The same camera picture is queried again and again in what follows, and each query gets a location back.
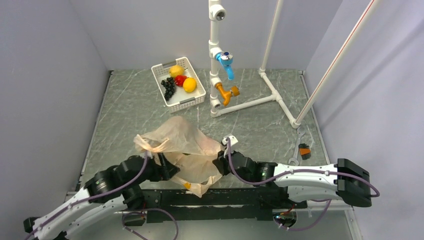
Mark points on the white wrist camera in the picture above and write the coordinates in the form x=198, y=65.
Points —
x=231, y=139
x=146, y=154

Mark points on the red fake pepper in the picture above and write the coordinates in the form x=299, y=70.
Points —
x=179, y=80

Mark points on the orange translucent plastic bag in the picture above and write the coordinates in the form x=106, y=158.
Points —
x=186, y=147

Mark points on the white diagonal pole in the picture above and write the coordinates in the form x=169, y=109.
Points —
x=346, y=44

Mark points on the orange plastic faucet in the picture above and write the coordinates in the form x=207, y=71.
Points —
x=227, y=94

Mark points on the silver wrench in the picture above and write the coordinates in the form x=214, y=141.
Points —
x=293, y=161

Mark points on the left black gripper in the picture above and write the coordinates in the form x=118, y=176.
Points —
x=164, y=171

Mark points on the white pvc pipe frame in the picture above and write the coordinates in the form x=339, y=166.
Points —
x=219, y=98

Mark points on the yellow fake lemon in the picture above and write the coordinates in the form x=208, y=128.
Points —
x=175, y=71

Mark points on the white plastic basket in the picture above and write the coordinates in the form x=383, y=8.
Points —
x=180, y=100

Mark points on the small orange black block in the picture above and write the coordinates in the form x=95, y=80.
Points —
x=304, y=151

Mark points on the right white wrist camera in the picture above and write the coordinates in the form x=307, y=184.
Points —
x=231, y=139

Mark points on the orange fake orange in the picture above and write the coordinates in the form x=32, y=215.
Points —
x=189, y=85

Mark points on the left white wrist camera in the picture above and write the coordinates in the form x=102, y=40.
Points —
x=146, y=154

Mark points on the dark fake grape bunch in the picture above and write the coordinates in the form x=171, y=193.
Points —
x=169, y=86

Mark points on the blue plastic faucet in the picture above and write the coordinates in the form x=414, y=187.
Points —
x=225, y=58

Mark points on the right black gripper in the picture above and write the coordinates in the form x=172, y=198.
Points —
x=220, y=162

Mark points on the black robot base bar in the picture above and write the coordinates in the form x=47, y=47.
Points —
x=259, y=203

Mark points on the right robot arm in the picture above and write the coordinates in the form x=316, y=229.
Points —
x=344, y=180

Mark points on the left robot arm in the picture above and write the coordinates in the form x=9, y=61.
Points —
x=113, y=189

